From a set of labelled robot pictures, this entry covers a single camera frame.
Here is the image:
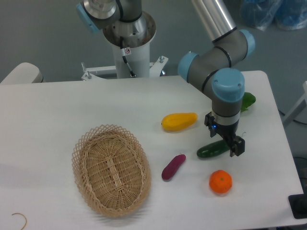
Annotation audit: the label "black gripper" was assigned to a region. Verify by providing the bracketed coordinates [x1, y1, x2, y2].
[204, 113, 245, 157]

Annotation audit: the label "dark green cucumber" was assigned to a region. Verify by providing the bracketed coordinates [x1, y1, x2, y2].
[196, 140, 230, 159]

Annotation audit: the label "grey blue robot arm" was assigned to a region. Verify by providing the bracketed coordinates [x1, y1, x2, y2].
[76, 0, 255, 156]

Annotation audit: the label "orange tangerine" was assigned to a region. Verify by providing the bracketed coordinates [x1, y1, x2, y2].
[209, 170, 233, 194]

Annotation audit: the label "green leafy vegetable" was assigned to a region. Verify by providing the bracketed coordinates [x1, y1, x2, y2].
[240, 92, 256, 112]

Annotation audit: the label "yellow papaya half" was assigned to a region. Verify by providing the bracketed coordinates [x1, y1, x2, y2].
[161, 113, 198, 132]

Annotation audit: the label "purple sweet potato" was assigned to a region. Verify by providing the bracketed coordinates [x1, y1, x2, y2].
[161, 154, 186, 181]

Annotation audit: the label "white furniture leg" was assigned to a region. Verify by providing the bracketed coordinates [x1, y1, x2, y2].
[282, 81, 307, 127]

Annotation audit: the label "black device at edge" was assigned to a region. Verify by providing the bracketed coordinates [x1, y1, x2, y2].
[288, 194, 307, 219]

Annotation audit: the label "woven wicker basket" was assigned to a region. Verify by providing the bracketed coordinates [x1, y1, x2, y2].
[72, 124, 151, 218]

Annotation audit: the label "blue plastic bags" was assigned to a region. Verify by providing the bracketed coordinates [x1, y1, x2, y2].
[240, 0, 307, 31]

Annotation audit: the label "white chair corner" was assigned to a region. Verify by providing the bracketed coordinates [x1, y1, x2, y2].
[0, 62, 45, 85]

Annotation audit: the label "tan rubber band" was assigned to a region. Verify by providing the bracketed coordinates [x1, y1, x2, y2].
[12, 213, 28, 229]

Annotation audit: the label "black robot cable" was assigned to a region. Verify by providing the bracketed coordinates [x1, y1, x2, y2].
[119, 35, 137, 78]

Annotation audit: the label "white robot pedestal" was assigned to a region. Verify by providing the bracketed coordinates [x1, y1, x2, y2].
[82, 11, 168, 81]

